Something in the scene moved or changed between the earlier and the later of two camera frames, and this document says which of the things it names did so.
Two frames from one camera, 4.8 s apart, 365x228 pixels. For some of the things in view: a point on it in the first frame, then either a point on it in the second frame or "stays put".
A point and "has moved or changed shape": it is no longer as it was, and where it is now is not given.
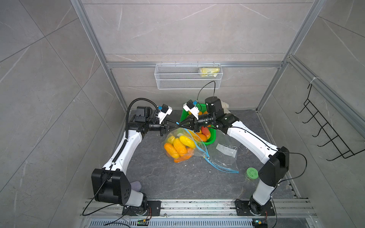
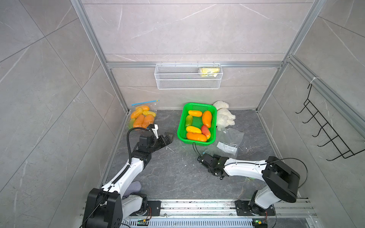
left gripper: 162,129 -> 163,144
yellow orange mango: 171,151 has moved or changed shape
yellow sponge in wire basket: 205,71 stays put
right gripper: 196,126 -> 216,157
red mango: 206,132 stays put
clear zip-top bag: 180,145 has moved or changed shape
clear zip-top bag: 223,152 stays put
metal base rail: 290,213 stays put
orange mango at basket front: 200,137 stays put
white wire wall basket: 187,76 stays put
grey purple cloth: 136,185 stays put
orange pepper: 189,153 has moved or changed shape
